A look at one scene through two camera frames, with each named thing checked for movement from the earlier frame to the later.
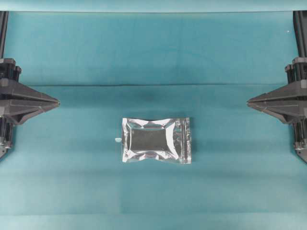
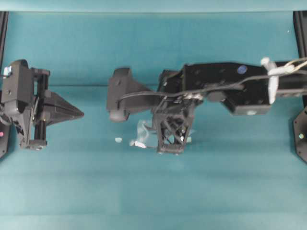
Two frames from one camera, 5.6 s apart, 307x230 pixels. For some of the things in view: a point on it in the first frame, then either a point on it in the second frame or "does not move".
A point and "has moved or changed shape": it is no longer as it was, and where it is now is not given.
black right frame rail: x=300 y=23 does not move
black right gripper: x=289 y=103 -> x=171 y=112
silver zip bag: x=167 y=140 has moved or changed shape
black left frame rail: x=4 y=22 does not move
